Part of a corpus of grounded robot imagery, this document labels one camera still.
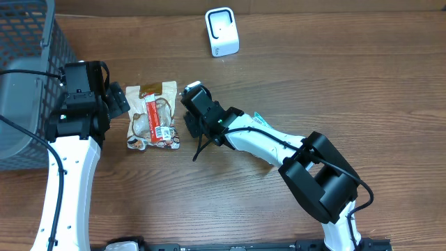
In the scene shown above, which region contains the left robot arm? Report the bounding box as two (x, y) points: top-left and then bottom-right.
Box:
(32, 61), (130, 250)

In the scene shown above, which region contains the white barcode scanner stand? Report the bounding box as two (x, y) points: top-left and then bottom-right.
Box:
(205, 7), (240, 57)

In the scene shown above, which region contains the teal wet wipes pack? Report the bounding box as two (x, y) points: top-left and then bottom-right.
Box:
(252, 112), (272, 128)

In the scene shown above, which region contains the grey plastic mesh basket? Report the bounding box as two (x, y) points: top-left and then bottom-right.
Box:
(0, 0), (79, 171)

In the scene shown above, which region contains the red snack bar packet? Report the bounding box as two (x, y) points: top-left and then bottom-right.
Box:
(144, 93), (172, 143)

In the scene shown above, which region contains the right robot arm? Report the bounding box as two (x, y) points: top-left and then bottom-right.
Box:
(181, 82), (361, 250)

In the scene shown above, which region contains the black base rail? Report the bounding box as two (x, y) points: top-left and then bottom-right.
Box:
(90, 235), (393, 251)

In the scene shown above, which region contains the beige snack bag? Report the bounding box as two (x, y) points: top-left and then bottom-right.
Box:
(125, 81), (180, 151)

